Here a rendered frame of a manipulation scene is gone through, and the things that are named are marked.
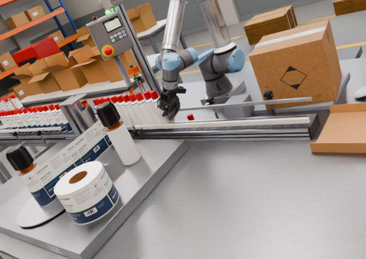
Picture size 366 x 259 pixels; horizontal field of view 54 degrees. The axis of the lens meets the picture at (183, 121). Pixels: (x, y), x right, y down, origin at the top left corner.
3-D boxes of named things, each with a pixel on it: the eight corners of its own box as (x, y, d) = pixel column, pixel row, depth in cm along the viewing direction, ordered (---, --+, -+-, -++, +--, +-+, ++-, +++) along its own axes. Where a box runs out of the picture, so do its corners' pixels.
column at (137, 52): (164, 122, 203) (109, 7, 177) (168, 118, 206) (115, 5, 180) (170, 122, 200) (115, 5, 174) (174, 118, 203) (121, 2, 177)
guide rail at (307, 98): (123, 115, 204) (122, 113, 204) (124, 114, 205) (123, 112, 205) (311, 100, 135) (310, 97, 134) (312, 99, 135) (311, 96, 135)
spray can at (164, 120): (162, 130, 183) (145, 94, 175) (168, 124, 186) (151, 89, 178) (170, 129, 179) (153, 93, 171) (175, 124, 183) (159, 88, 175)
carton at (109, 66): (99, 88, 357) (81, 54, 342) (128, 66, 393) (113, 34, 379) (130, 82, 332) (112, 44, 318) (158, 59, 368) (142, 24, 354)
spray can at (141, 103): (148, 131, 188) (131, 97, 180) (152, 126, 193) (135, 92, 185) (157, 129, 186) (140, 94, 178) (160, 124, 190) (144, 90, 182)
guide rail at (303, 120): (119, 130, 202) (117, 127, 201) (120, 129, 202) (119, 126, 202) (309, 123, 132) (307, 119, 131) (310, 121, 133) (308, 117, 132)
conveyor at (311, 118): (67, 139, 241) (64, 134, 240) (76, 132, 247) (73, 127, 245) (312, 136, 134) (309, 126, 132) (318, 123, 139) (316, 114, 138)
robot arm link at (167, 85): (168, 71, 165) (183, 77, 162) (167, 79, 168) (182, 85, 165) (158, 78, 160) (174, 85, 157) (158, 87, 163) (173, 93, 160)
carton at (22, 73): (21, 100, 472) (5, 74, 457) (47, 84, 502) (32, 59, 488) (37, 97, 447) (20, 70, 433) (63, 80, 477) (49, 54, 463)
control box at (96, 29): (102, 59, 189) (85, 24, 182) (132, 44, 192) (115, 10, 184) (105, 61, 180) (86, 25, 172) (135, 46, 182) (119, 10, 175)
